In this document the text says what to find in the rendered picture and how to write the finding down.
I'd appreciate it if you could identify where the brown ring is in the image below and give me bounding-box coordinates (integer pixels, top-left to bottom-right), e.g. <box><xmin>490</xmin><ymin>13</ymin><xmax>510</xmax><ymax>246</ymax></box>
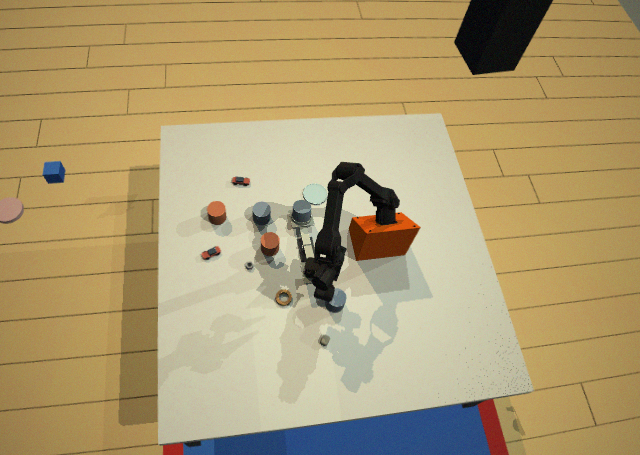
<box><xmin>275</xmin><ymin>290</ymin><xmax>292</xmax><ymax>306</ymax></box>

